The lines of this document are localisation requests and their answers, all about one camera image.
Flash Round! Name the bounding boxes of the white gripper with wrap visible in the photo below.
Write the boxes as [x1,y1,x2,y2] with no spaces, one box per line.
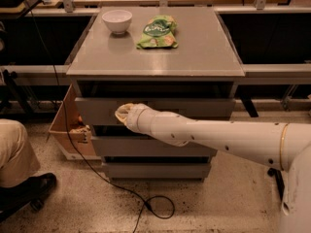
[115,103,154,134]

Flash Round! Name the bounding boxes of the grey top drawer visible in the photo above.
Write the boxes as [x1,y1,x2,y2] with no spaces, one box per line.
[75,97,235,126]

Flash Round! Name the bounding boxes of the grey drawer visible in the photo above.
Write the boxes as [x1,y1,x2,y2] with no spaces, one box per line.
[75,97,235,126]
[102,163,211,180]
[91,136,217,157]

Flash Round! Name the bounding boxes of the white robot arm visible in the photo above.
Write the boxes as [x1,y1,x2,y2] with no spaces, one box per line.
[115,103,311,233]

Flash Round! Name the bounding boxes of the grey middle drawer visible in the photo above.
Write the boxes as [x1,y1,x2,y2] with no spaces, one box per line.
[91,136,217,157]

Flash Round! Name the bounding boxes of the grey bottom drawer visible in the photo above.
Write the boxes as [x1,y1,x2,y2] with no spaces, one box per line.
[102,163,211,180]

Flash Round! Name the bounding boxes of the grey drawer cabinet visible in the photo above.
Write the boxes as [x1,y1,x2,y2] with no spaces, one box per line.
[64,6,246,182]

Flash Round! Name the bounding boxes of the cardboard box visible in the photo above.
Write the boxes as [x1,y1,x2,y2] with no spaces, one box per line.
[49,85,100,160]

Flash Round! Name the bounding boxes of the green chip bag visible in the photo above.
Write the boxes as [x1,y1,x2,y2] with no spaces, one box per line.
[136,15,178,49]

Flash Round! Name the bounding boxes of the white bowl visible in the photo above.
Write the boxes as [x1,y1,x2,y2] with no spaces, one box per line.
[102,10,132,34]

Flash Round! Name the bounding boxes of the person leg beige trousers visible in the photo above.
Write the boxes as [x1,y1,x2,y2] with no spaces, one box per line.
[0,119,40,188]

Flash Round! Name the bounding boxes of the black shoe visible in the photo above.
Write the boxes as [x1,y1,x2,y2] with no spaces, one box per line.
[0,173,56,211]

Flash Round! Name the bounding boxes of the black metal floor stand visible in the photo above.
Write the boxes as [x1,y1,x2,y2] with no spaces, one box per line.
[267,168,285,199]

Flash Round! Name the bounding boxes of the black floor cable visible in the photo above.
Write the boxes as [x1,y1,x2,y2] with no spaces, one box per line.
[64,126,176,233]

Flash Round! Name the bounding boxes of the black hanging cable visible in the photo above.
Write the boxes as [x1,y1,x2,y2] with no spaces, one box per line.
[13,0,74,129]

